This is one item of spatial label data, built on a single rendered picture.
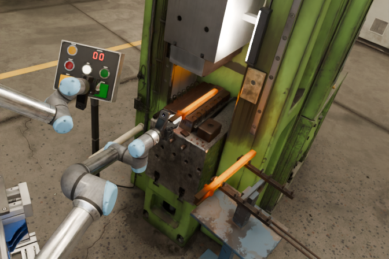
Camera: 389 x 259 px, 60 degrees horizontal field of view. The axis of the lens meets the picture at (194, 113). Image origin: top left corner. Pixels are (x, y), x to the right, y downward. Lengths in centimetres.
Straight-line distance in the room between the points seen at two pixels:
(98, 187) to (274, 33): 97
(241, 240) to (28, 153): 197
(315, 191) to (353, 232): 43
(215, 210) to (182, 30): 90
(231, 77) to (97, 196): 119
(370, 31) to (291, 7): 531
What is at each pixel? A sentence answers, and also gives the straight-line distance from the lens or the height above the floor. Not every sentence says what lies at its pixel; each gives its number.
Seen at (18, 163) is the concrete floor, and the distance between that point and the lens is 301.
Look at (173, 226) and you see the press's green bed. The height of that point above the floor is 15.
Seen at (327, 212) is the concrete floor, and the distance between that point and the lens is 306.
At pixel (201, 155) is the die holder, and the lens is 178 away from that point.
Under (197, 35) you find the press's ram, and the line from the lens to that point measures 158.
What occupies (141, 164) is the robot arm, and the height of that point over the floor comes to 90.
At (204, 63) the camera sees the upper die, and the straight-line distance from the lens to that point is 160.
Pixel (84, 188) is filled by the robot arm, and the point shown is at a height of 108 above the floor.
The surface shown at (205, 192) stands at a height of 100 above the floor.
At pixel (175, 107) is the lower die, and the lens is 187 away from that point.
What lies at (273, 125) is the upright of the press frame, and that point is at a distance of 174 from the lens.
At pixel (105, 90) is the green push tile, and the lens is 192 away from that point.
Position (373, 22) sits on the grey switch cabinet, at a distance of 674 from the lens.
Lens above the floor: 208
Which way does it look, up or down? 36 degrees down
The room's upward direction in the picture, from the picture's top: 11 degrees clockwise
